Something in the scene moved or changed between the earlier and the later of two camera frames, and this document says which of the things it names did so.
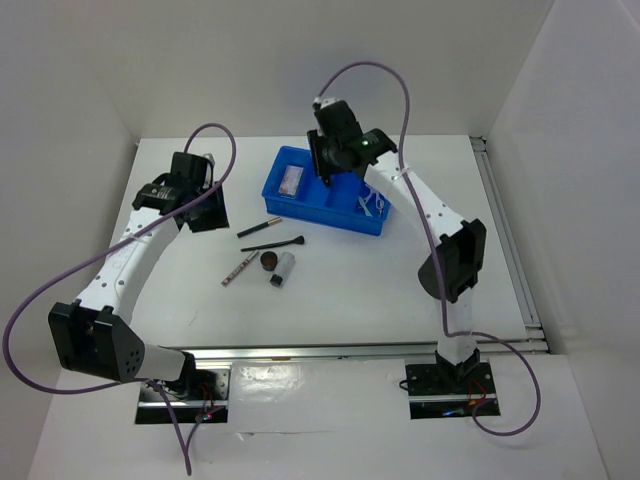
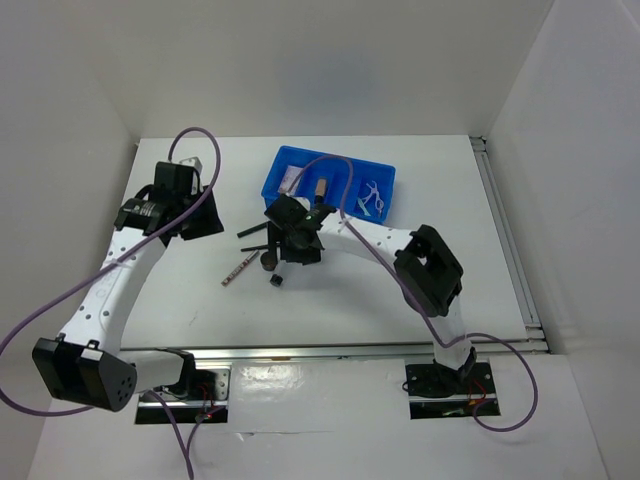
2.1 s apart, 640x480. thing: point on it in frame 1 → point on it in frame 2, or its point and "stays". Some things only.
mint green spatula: (365, 208) stays
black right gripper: (315, 145) → (307, 256)
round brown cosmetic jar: (268, 260) stays
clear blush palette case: (291, 180) stays
